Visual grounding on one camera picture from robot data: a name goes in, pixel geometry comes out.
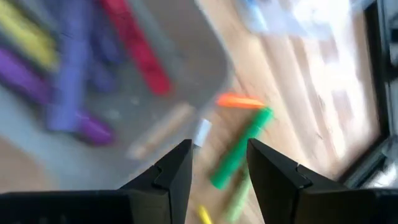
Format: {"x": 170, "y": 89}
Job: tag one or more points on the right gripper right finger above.
{"x": 273, "y": 180}

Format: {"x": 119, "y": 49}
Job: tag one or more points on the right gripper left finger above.
{"x": 177, "y": 180}

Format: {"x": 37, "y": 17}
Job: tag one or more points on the pink highlighter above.
{"x": 140, "y": 49}

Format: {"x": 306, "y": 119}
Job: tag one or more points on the purple highlighter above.
{"x": 21, "y": 77}

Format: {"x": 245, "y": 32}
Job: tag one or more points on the light green highlighter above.
{"x": 237, "y": 199}

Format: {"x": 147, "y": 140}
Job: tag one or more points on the dark green highlighter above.
{"x": 242, "y": 146}

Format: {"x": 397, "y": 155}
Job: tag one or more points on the orange highlighter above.
{"x": 239, "y": 101}

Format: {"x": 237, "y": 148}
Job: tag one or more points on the grey plastic bin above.
{"x": 192, "y": 62}

